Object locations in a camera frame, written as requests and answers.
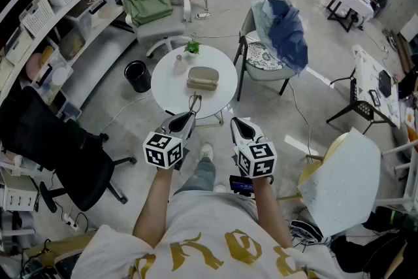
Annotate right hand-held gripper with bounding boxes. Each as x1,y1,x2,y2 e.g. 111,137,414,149
230,117,278,179

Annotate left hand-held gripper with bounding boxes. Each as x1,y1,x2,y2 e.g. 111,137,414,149
142,111,197,171

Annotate eyeglasses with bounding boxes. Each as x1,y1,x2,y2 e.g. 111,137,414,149
188,91,203,116

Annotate beige tray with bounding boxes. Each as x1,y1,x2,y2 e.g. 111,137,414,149
186,66,220,91

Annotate person's left forearm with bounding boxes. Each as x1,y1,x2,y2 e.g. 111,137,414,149
132,167,174,248

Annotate person's right forearm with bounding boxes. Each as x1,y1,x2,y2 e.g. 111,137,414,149
252,176,294,250

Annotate person's white shoe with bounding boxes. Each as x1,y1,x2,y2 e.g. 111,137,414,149
199,142,214,163

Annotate white round table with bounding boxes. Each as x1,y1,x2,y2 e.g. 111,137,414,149
150,43,239,126

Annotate person's jeans leg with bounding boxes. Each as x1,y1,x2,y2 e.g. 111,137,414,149
174,156,217,194

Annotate small glass bottle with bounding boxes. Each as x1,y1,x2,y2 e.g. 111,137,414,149
173,54,188,76

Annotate black trash bin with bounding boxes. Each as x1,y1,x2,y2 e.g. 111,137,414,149
123,59,152,93

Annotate grey chair with black legs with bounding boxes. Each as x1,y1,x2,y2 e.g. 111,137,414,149
233,6,298,102

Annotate wooden chair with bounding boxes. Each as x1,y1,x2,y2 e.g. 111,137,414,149
276,132,350,203

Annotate patterned seat cushion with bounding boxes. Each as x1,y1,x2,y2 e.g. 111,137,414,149
245,41,287,73

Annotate green plant in white pot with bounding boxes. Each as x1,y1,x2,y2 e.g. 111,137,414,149
183,39,202,59

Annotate person's white printed shirt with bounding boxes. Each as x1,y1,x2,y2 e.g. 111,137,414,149
69,189,344,279

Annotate white office chair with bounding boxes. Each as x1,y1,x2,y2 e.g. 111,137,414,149
125,0,194,59

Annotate white foam board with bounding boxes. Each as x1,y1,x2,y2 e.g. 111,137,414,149
297,127,382,238

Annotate blue cloth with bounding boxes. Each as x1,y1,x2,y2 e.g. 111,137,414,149
251,0,310,73

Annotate black sneakers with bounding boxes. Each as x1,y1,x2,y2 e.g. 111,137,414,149
289,219,325,245

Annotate green tote bag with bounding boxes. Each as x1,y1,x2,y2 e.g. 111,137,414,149
121,0,174,27

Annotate black office chair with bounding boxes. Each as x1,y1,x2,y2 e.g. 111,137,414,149
0,85,138,214

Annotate patterned top metal table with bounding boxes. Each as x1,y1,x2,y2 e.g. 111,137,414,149
326,44,402,135

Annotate white power strip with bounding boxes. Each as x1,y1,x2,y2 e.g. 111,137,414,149
63,212,81,233

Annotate clear storage box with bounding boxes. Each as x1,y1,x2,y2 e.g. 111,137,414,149
63,0,118,41

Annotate small white drawer box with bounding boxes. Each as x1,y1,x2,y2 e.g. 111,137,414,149
0,169,40,212

